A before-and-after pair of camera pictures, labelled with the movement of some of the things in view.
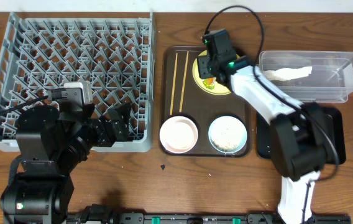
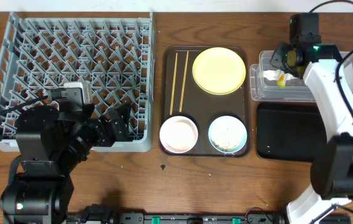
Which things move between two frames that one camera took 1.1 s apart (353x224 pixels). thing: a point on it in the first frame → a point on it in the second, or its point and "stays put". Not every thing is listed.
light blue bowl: (227, 134) stays put
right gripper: (201, 65) → (278, 52)
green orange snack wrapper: (210, 83) → (281, 81)
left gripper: (109, 128) stays put
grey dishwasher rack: (35, 52) stays put
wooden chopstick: (174, 84) stays put
